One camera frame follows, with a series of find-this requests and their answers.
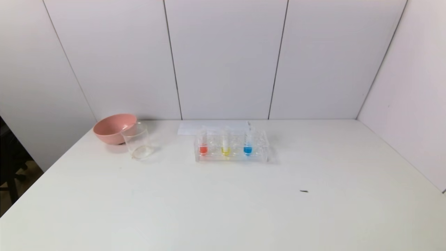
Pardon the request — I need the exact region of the test tube with blue pigment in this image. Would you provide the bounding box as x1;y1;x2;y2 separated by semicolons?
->
244;125;254;156

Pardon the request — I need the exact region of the dark chair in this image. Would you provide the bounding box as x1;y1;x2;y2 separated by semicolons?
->
0;117;44;206

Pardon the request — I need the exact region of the clear glass beaker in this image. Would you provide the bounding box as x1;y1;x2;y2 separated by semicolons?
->
121;122;154;160

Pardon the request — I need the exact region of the white paper sheet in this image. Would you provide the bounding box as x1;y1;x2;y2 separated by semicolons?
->
177;121;251;136

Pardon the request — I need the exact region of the pink bowl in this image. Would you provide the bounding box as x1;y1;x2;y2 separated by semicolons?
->
93;113;137;145

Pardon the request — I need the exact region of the clear plastic test tube rack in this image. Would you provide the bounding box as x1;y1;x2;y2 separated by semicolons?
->
194;129;271;163

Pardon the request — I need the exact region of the test tube with red pigment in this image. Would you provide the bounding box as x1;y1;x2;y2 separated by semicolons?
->
198;126;209;156

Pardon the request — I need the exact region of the test tube with yellow pigment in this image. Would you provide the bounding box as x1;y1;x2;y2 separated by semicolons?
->
222;126;231;157

